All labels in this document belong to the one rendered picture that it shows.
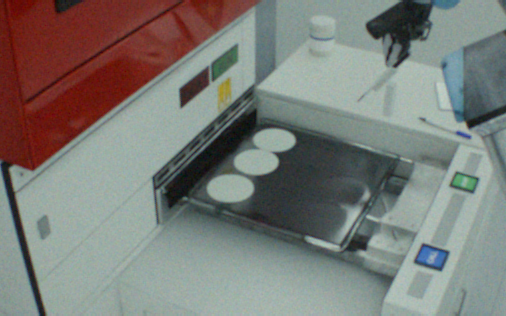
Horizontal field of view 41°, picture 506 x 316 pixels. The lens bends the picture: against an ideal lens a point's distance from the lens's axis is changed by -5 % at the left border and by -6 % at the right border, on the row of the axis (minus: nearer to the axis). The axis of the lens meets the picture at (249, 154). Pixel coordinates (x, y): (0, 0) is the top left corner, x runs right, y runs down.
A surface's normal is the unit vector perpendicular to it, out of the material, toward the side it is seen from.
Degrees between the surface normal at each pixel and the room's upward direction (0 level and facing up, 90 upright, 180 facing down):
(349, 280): 0
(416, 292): 0
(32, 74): 90
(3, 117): 90
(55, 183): 90
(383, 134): 90
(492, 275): 0
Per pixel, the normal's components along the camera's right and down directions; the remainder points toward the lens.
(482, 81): -0.33, 0.06
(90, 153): 0.88, 0.26
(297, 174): 0.00, -0.83
